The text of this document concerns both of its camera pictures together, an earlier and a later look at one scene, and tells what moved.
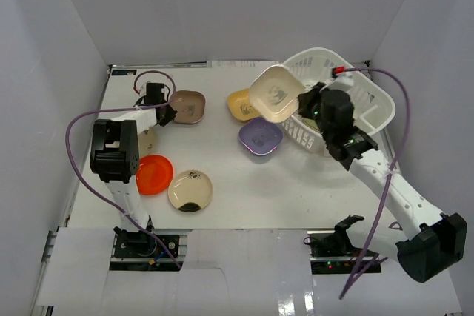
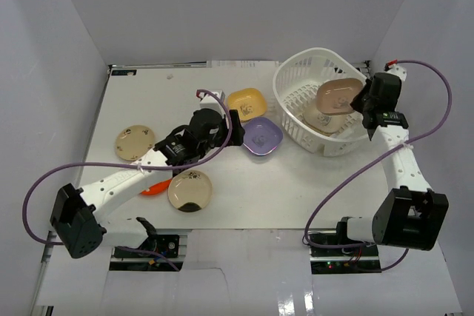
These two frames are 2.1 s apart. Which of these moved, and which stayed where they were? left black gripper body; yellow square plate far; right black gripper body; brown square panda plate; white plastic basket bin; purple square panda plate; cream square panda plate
Moved: right black gripper body; cream square panda plate; brown square panda plate; left black gripper body
Stayed: purple square panda plate; white plastic basket bin; yellow square plate far
